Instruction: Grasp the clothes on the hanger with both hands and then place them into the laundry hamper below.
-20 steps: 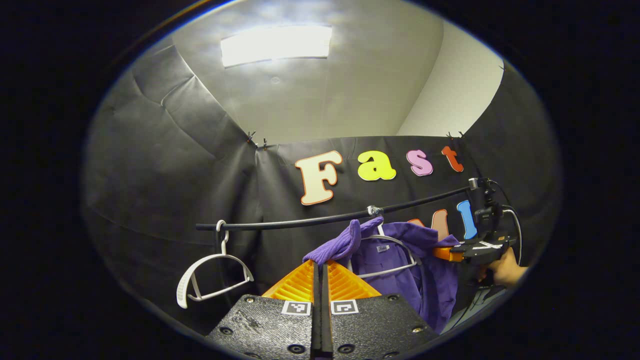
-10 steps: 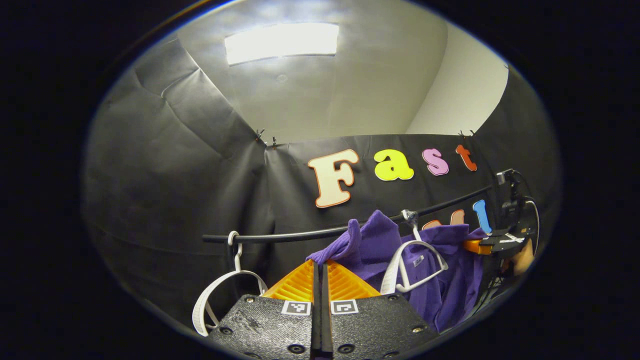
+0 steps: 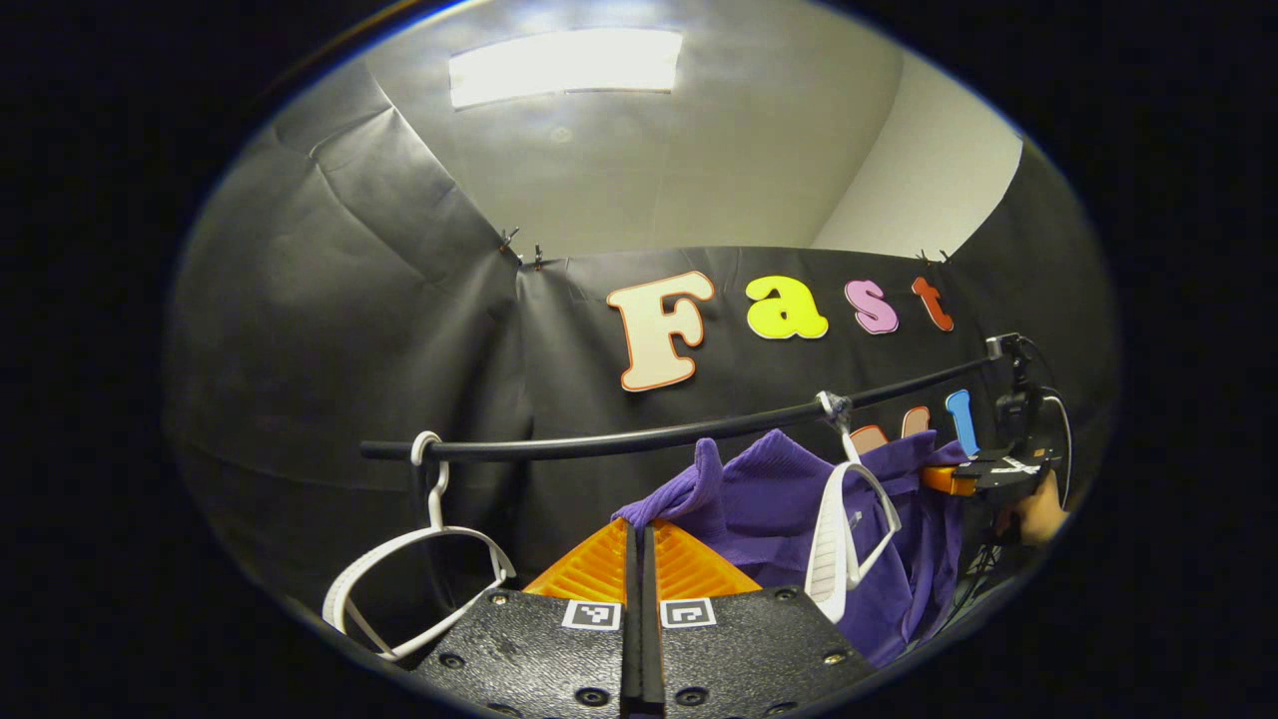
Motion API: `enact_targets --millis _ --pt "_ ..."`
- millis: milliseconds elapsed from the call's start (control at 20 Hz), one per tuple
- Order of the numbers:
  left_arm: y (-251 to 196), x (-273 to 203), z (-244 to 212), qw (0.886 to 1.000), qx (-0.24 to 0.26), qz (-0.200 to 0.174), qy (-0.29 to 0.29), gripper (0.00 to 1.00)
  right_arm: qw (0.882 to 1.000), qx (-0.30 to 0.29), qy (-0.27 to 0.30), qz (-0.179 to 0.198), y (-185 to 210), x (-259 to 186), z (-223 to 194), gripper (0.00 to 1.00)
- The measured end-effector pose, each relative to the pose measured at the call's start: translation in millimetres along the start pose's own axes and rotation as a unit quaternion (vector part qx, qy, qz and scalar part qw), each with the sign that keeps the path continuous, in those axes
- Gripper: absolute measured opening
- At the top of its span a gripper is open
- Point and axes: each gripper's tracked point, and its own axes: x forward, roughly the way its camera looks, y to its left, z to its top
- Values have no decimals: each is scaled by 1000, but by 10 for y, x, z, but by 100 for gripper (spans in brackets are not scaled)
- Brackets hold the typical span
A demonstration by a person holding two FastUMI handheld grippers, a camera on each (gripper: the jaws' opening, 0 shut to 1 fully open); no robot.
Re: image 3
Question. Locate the black clothes rail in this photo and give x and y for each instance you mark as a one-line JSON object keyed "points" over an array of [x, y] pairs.
{"points": [[599, 440]]}

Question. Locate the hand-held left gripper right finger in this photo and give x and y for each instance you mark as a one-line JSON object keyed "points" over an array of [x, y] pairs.
{"points": [[739, 659]]}

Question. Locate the black backdrop cloth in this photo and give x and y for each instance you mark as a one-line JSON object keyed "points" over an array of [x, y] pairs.
{"points": [[300, 350]]}

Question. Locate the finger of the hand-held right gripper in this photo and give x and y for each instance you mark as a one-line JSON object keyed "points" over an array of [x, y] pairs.
{"points": [[998, 471]]}

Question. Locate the purple ribbed garment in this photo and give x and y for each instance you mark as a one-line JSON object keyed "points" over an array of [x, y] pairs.
{"points": [[759, 499]]}

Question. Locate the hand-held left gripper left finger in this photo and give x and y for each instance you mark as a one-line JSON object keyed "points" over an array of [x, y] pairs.
{"points": [[559, 659]]}

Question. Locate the white clothes hanger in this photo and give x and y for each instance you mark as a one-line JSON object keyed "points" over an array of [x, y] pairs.
{"points": [[334, 604], [827, 559]]}

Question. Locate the ceiling light panel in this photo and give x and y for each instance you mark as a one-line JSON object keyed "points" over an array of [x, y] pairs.
{"points": [[564, 65]]}

